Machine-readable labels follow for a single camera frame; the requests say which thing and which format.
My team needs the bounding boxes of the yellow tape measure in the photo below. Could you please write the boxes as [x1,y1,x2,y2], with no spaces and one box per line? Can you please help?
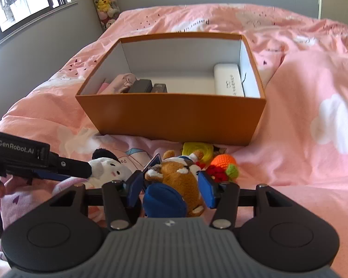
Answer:
[182,142,214,163]

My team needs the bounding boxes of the orange crochet carrot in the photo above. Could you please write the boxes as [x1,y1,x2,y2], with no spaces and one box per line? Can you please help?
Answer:
[206,154,239,183]

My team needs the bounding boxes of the pink zip pouch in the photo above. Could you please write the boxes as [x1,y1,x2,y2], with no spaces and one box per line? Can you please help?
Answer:
[97,73,137,94]

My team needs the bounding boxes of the orange cardboard box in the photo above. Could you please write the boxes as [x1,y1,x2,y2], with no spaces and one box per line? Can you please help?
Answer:
[76,32,266,146]

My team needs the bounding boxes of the pink printed duvet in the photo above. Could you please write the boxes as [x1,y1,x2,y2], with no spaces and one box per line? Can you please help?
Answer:
[0,4,348,277]

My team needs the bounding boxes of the white pink plush toy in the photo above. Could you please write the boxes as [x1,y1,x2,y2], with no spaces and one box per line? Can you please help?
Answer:
[83,148,132,189]

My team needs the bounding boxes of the white glasses case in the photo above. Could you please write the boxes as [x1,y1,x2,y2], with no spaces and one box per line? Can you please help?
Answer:
[214,63,245,97]

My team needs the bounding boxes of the brown fox plush keychain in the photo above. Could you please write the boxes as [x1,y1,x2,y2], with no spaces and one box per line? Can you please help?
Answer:
[142,150,204,218]

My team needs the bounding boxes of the small black box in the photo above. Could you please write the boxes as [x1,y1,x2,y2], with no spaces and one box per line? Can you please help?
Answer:
[128,79,153,94]

